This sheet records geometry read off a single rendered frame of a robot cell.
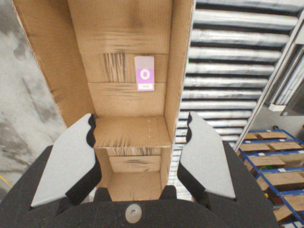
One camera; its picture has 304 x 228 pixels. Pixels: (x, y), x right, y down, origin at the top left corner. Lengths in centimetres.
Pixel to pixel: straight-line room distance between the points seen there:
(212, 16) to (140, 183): 84
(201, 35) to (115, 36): 35
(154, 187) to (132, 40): 67
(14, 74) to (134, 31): 173
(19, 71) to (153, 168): 174
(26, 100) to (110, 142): 177
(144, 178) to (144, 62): 61
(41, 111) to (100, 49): 169
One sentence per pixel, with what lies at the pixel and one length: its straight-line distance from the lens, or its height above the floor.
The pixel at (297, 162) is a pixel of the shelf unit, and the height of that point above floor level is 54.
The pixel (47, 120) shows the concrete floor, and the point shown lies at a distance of 207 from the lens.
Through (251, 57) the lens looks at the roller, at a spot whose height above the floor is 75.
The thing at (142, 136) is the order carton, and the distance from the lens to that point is 38.
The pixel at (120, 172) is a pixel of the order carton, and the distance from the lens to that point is 77.
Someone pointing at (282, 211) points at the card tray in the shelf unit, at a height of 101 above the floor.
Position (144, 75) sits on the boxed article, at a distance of 36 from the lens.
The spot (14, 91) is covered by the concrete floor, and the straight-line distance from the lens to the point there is 210.
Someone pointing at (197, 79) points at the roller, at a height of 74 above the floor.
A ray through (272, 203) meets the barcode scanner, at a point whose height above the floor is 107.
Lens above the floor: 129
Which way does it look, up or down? 59 degrees down
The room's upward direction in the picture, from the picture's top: 176 degrees clockwise
